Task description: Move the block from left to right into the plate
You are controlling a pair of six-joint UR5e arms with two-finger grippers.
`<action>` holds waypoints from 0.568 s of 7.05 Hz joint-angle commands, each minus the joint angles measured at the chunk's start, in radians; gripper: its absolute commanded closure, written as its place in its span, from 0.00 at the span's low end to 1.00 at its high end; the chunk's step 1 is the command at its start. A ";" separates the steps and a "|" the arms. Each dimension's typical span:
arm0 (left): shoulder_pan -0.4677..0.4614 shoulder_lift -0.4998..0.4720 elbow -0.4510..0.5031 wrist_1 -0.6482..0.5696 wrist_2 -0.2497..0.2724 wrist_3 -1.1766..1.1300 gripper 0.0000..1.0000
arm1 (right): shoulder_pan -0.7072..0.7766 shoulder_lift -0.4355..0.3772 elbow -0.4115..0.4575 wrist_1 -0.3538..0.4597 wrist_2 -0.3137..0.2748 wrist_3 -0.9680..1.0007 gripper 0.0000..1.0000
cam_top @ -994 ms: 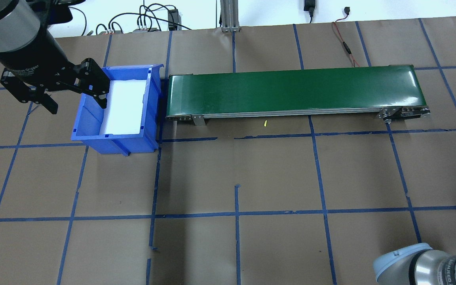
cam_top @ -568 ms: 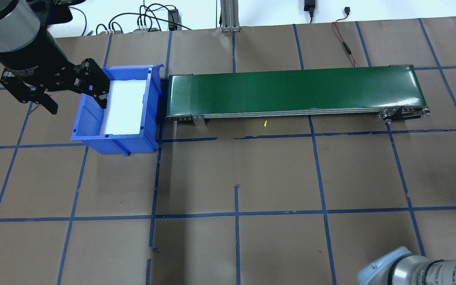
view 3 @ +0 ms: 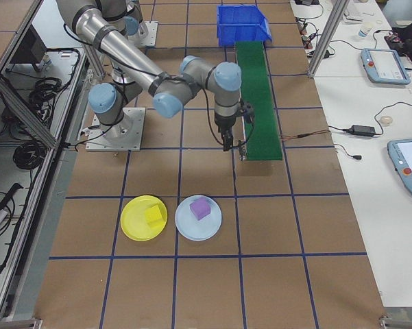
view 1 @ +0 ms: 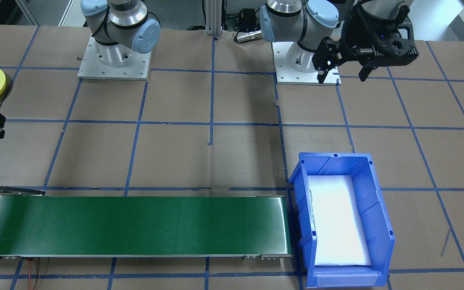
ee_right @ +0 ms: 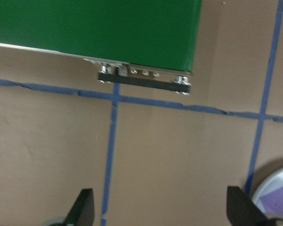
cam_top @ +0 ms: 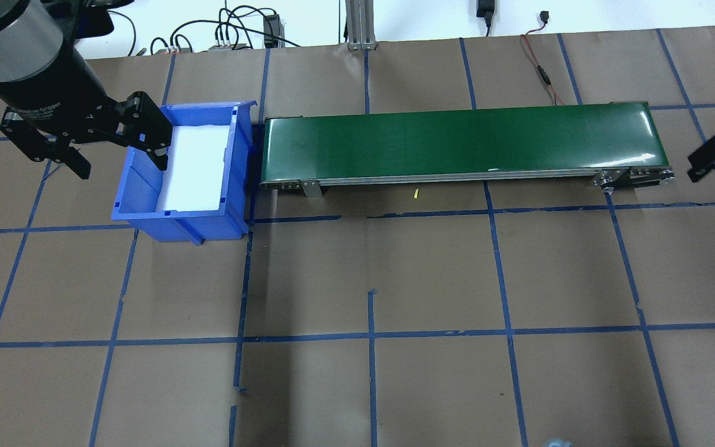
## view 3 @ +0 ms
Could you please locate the blue plastic bin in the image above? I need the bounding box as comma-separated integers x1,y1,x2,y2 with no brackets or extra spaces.
216,4,273,48

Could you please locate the green conveyor belt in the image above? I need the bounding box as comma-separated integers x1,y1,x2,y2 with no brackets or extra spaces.
235,40,284,162

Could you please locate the black cable coil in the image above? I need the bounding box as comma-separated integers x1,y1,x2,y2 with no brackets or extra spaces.
12,140,45,171
27,77,73,110

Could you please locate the black box in frame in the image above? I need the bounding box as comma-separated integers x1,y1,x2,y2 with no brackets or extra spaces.
8,23,49,73

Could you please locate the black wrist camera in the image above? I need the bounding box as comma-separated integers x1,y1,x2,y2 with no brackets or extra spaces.
240,101,256,123

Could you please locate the white paper cup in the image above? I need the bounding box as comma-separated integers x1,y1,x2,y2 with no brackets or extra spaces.
358,22,374,39

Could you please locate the white side table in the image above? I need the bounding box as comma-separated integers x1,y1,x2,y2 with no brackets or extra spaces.
289,0,412,308

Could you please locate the red black conveyor wire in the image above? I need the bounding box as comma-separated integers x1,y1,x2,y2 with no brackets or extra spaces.
280,130,332,141

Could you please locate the V-shaped metal bar frame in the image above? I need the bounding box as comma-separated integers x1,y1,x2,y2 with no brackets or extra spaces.
0,0,90,321

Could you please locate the white flat box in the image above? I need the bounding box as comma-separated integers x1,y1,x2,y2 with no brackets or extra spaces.
342,0,364,23

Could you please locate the black handle tool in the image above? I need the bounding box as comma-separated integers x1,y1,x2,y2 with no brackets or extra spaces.
0,183,24,212

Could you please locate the black power adapter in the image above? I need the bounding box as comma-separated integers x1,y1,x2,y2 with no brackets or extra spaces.
351,125,377,137

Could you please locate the purple foam block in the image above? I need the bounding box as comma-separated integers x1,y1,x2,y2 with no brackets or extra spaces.
189,196,212,221

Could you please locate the yellow foam block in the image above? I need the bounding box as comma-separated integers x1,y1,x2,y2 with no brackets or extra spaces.
144,204,165,230

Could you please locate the light blue plate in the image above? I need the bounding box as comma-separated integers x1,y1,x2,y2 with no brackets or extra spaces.
174,195,223,243

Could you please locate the yellow plate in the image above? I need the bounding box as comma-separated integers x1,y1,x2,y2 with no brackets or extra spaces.
120,195,169,243

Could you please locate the aluminium upright post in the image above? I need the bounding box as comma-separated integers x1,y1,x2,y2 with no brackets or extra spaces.
84,44,106,82
307,0,350,79

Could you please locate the black cable with plug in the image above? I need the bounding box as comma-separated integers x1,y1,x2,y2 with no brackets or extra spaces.
334,143,363,161

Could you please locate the blue grey teach pendant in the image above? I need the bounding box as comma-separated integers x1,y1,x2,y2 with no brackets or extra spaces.
387,137,412,199
360,47,412,86

